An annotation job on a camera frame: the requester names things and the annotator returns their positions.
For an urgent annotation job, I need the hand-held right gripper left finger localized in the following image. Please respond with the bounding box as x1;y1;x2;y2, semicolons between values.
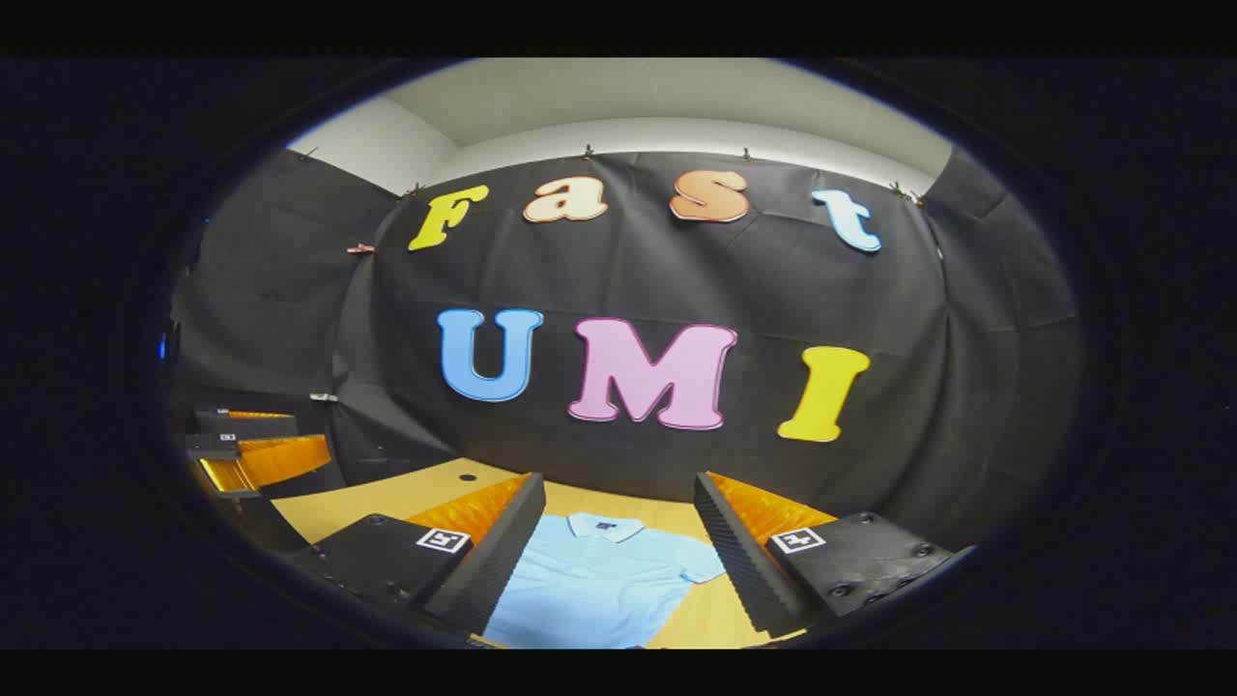
285;472;548;639

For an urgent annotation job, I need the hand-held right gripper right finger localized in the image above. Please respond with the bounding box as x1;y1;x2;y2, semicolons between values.
693;471;979;639

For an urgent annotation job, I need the light blue T-shirt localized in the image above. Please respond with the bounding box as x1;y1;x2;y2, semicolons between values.
480;511;728;650

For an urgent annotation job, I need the black backdrop cloth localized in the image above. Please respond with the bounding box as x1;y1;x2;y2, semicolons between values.
169;145;1083;552

